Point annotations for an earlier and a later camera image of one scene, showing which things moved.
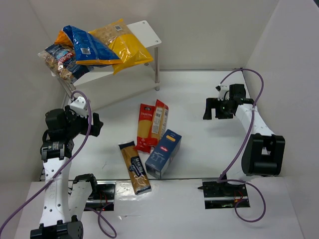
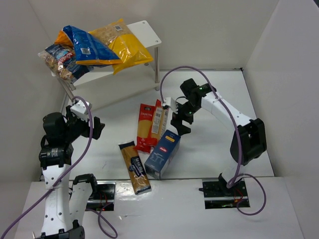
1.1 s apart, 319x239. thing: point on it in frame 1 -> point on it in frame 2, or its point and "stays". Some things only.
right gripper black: [212, 104] -> [183, 117]
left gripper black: [87, 124] stays
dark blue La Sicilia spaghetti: [135, 168] stays
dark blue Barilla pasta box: [162, 157] stays
